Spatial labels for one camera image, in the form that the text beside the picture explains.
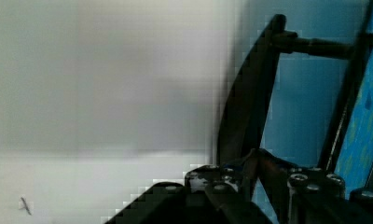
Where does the silver toaster oven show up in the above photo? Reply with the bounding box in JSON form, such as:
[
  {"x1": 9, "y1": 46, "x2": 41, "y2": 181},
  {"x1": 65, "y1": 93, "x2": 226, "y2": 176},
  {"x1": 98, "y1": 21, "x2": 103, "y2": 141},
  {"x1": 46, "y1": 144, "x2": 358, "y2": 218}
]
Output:
[{"x1": 216, "y1": 0, "x2": 373, "y2": 224}]

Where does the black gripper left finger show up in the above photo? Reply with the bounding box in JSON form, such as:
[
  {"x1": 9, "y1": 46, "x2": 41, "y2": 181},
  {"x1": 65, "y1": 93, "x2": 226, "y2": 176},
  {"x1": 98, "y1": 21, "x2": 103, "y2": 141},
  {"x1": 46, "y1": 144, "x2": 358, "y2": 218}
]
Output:
[{"x1": 184, "y1": 158, "x2": 254, "y2": 205}]

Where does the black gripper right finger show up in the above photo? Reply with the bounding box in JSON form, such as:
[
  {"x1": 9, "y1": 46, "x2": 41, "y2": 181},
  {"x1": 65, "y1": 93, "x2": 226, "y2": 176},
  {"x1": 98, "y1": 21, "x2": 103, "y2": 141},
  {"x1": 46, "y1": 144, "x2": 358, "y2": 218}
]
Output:
[{"x1": 253, "y1": 148, "x2": 345, "y2": 224}]

